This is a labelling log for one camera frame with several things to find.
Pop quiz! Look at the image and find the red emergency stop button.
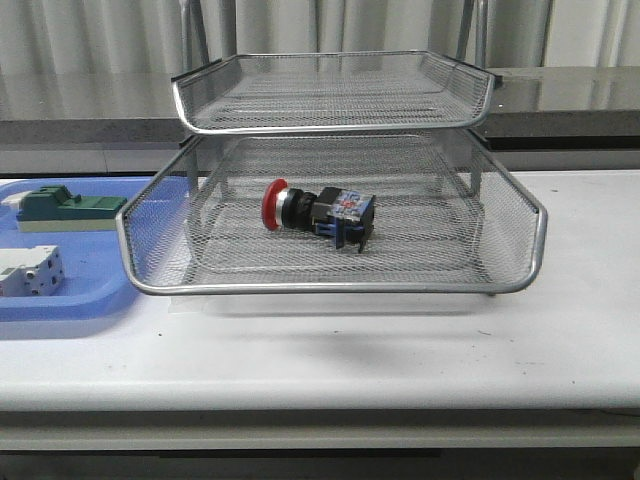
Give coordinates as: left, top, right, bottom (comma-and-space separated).
261, 178, 376, 253

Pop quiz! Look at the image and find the blue plastic tray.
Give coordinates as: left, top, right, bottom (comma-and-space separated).
1, 176, 150, 322

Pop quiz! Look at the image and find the grey stone back counter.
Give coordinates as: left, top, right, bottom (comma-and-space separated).
1, 66, 639, 177

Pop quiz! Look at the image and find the green terminal block module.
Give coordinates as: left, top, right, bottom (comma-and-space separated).
16, 185, 127, 233

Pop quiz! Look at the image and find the white circuit breaker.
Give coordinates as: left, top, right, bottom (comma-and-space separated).
1, 245, 65, 297

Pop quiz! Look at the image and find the silver wire rack frame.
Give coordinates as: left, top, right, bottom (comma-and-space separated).
177, 0, 497, 297

